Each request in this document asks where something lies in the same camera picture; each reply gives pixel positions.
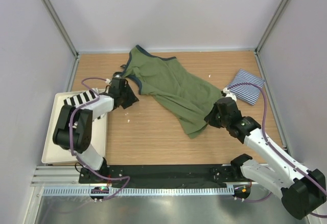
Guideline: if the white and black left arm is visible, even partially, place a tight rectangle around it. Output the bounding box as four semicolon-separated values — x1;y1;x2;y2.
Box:
52;76;138;183

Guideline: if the white slotted cable duct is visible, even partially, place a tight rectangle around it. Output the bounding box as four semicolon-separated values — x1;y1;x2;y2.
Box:
42;185;234;196

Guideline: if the white plastic tray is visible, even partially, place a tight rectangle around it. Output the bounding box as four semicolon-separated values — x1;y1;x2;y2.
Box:
40;88;108;165

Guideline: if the olive green tank top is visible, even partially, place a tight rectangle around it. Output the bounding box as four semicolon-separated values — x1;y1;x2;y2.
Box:
121;45;222;139

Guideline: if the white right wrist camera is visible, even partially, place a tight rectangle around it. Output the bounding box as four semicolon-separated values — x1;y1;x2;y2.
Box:
221;87;237;101

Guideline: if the blue white striped tank top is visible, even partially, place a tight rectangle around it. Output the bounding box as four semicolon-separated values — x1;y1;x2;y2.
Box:
226;69;265;105

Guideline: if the black white striped tank top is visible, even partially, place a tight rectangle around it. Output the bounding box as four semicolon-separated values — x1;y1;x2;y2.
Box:
63;88;113;121

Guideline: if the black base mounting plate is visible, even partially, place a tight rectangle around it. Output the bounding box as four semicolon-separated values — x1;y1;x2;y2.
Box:
78;164;262;189

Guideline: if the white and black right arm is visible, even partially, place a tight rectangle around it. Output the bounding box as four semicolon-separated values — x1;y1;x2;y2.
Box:
205;97;326;220

